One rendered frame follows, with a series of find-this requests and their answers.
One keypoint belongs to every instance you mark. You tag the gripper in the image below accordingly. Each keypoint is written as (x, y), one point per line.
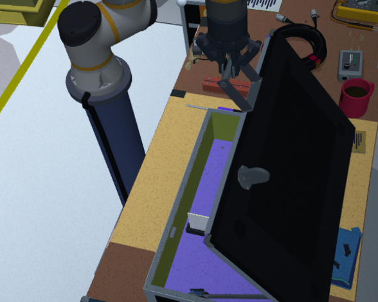
(227, 33)

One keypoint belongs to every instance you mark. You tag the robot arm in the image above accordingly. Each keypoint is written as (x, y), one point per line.
(91, 37)

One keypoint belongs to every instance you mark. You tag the orange card rack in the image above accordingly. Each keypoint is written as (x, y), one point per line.
(211, 85)

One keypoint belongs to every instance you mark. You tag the black rack unit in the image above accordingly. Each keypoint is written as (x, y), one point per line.
(190, 25)

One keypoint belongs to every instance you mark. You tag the grey latch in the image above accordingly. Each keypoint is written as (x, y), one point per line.
(252, 176)

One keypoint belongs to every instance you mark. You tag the black case lid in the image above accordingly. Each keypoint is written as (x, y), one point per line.
(289, 176)

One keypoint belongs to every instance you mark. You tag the olive striped card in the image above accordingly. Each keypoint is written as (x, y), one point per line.
(359, 142)

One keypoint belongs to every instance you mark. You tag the white blank card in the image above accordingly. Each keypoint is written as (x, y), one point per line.
(199, 221)

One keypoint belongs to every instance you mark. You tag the white striped paper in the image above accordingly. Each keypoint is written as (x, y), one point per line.
(264, 4)

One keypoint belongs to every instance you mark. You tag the thin grey rod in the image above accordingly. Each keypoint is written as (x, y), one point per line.
(196, 106)

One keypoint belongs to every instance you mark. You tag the black tape piece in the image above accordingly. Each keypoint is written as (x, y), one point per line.
(178, 93)

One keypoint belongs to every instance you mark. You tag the small grey device box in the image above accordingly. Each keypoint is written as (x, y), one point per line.
(349, 64)

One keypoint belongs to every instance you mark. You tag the tan cork mat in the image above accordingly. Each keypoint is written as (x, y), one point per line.
(163, 157)

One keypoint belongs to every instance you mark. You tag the grey case with purple lining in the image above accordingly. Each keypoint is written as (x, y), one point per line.
(204, 176)

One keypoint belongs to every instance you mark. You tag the red mug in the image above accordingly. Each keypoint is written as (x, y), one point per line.
(355, 100)

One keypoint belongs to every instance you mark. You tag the yellow multimeter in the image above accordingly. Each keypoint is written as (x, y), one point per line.
(362, 8)

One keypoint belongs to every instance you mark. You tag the yellow crate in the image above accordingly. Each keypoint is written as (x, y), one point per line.
(16, 11)

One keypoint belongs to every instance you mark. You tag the small black clip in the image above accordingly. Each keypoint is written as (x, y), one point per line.
(336, 264)
(346, 249)

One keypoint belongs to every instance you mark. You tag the blue folded cloth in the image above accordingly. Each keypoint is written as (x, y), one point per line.
(346, 273)

